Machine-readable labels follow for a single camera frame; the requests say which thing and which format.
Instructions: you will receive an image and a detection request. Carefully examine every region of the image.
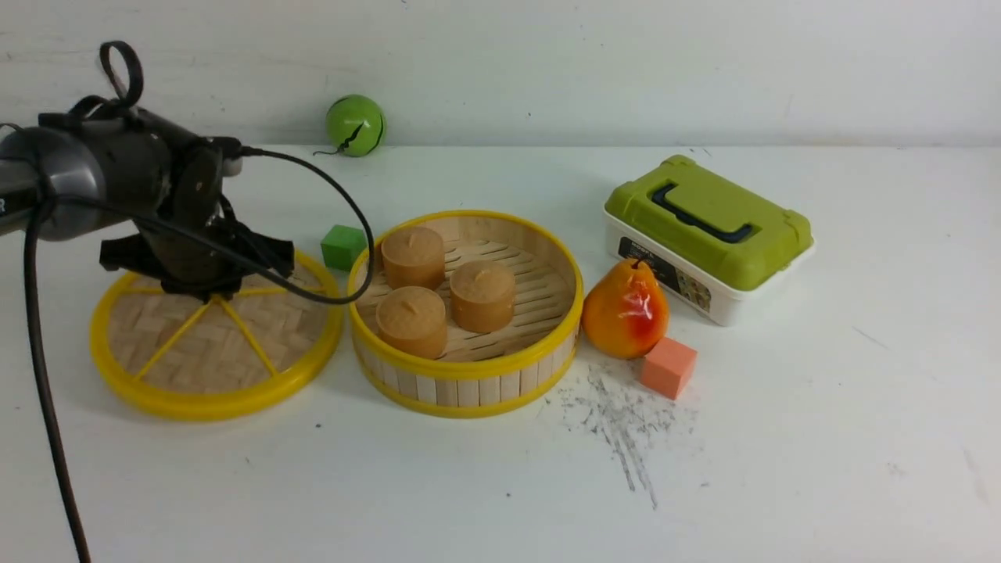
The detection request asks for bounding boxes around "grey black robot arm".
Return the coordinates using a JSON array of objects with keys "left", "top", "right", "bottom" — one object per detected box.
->
[{"left": 2, "top": 40, "right": 296, "bottom": 300}]

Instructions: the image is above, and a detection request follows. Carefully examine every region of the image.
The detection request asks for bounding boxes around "black cable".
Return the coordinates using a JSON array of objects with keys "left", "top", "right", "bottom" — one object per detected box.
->
[{"left": 23, "top": 145, "right": 376, "bottom": 563}]

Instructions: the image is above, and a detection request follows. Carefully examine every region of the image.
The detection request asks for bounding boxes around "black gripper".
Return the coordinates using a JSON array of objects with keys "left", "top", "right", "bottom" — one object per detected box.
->
[{"left": 99, "top": 217, "right": 296, "bottom": 302}]

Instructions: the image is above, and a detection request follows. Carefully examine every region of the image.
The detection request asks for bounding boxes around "brown bun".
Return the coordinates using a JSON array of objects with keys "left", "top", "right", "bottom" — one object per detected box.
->
[
  {"left": 448, "top": 260, "right": 516, "bottom": 334},
  {"left": 380, "top": 227, "right": 446, "bottom": 291},
  {"left": 375, "top": 286, "right": 447, "bottom": 360}
]

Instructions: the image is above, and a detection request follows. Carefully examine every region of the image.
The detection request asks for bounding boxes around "green foam cube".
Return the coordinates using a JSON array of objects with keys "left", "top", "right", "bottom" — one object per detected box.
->
[{"left": 321, "top": 224, "right": 368, "bottom": 272}]

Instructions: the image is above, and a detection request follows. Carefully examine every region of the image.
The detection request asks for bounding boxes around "salmon pink foam cube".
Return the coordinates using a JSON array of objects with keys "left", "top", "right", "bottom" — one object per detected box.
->
[{"left": 639, "top": 336, "right": 698, "bottom": 400}]

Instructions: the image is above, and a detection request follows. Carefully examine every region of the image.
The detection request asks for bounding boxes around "brown bun front left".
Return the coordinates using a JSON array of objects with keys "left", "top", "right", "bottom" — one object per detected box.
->
[{"left": 375, "top": 286, "right": 447, "bottom": 360}]

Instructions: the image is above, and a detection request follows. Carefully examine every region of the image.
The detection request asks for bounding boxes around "orange yellow toy pear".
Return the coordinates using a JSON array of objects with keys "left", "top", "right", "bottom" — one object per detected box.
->
[{"left": 582, "top": 259, "right": 671, "bottom": 360}]

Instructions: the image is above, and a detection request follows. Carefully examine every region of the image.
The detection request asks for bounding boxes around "brown bun back left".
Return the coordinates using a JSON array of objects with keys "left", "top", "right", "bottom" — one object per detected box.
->
[{"left": 380, "top": 227, "right": 446, "bottom": 291}]

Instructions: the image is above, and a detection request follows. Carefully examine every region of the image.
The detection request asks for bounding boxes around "green cracked ball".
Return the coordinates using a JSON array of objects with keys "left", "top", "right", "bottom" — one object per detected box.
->
[{"left": 312, "top": 94, "right": 387, "bottom": 157}]

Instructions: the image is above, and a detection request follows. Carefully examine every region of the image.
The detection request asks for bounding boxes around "green lidded white storage box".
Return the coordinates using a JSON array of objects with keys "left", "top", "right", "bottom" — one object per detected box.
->
[{"left": 604, "top": 154, "right": 816, "bottom": 325}]

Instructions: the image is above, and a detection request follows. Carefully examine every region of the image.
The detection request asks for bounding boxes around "yellow bamboo steamer basket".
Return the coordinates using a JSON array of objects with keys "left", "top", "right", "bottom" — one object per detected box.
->
[{"left": 347, "top": 210, "right": 585, "bottom": 419}]

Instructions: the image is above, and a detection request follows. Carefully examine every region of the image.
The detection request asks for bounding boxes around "yellow woven steamer lid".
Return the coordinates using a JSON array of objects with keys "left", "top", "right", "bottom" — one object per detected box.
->
[{"left": 90, "top": 274, "right": 343, "bottom": 421}]

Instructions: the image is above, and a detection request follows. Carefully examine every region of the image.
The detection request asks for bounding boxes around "brown bun right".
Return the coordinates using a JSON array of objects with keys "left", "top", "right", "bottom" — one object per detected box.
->
[{"left": 448, "top": 260, "right": 516, "bottom": 334}]

